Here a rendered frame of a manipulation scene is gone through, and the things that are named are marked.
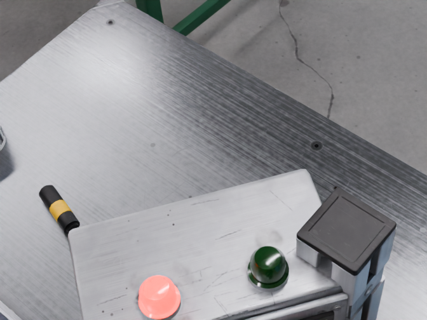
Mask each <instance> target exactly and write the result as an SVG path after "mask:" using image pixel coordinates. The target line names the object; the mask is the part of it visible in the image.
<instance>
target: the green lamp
mask: <svg viewBox="0 0 427 320"><path fill-rule="evenodd" d="M247 272H248V279H249V281H250V283H251V284H252V286H253V287H254V288H256V289H258V290H260V291H263V292H274V291H277V290H279V289H281V288H282V287H284V286H285V284H286V283H287V281H288V277H289V267H288V263H287V261H286V259H285V255H284V254H283V253H282V251H281V250H279V249H278V248H276V247H274V246H262V247H260V248H258V249H256V250H255V251H254V252H253V253H252V256H251V257H250V262H249V264H248V269H247Z"/></svg>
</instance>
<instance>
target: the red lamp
mask: <svg viewBox="0 0 427 320"><path fill-rule="evenodd" d="M180 306H181V297H180V293H179V291H178V289H177V287H176V286H175V285H174V284H173V283H172V281H171V280H170V279H169V278H167V277H165V276H152V277H149V278H147V279H146V280H145V281H144V282H143V283H142V285H141V286H140V289H139V307H140V310H141V312H142V314H143V315H144V316H145V317H146V318H147V319H148V320H170V319H172V318H173V317H174V316H176V314H177V313H178V311H179V309H180Z"/></svg>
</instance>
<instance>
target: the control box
mask: <svg viewBox="0 0 427 320"><path fill-rule="evenodd" d="M321 205H322V202H321V201H320V198H319V195H318V193H317V191H316V188H315V185H314V183H313V181H312V178H311V175H310V174H309V173H308V171H307V170H306V169H299V170H295V171H291V172H288V173H283V174H281V175H276V176H273V177H269V178H264V179H261V180H257V181H254V182H249V183H245V184H242V185H237V186H234V187H230V188H227V189H222V190H218V191H215V192H211V193H208V194H203V195H200V196H196V197H192V198H189V199H184V200H181V201H177V202H174V203H170V204H165V205H162V206H158V207H155V208H150V209H147V210H143V211H138V212H135V213H131V214H128V215H123V216H121V217H116V218H112V219H109V220H104V221H101V222H97V223H93V224H90V225H85V226H82V227H78V228H75V229H72V230H70V231H69V235H68V242H69V249H70V253H71V260H72V266H73V271H74V277H75V282H76V288H77V293H78V299H79V306H80V310H81V317H82V320H148V319H147V318H146V317H145V316H144V315H143V314H142V312H141V310H140V307H139V289H140V286H141V285H142V283H143V282H144V281H145V280H146V279H147V278H149V277H152V276H165V277H167V278H169V279H170V280H171V281H172V283H173V284H174V285H175V286H176V287H177V289H178V291H179V293H180V297H181V306H180V309H179V311H178V313H177V314H176V316H174V317H173V318H172V319H170V320H299V319H303V318H306V317H310V316H314V315H317V314H321V313H324V312H328V311H331V310H333V311H334V320H346V312H347V307H348V295H347V294H346V293H345V292H342V291H343V289H342V287H341V285H339V284H338V283H337V282H336V281H335V280H333V279H332V278H331V276H332V261H330V260H329V259H328V258H326V257H321V262H320V265H319V266H318V267H317V268H316V267H314V266H312V265H311V264H310V263H308V262H307V261H305V260H304V259H302V258H301V257H299V256H298V255H297V254H296V236H297V232H298V231H299V230H300V229H301V227H302V226H303V225H304V224H305V223H306V222H307V221H308V220H309V219H310V217H311V216H312V215H313V214H314V213H315V211H316V210H317V209H318V208H319V207H320V206H321ZM262 246H274V247H276V248H278V249H279V250H281V251H282V253H283V254H284V255H285V259H286V261H287V263H288V267H289V277H288V281H287V283H286V284H285V286H284V287H282V288H281V289H279V290H277V291H274V292H263V291H260V290H258V289H256V288H254V287H253V286H252V284H251V283H250V281H249V279H248V272H247V269H248V264H249V262H250V257H251V256H252V253H253V252H254V251H255V250H256V249H258V248H260V247H262Z"/></svg>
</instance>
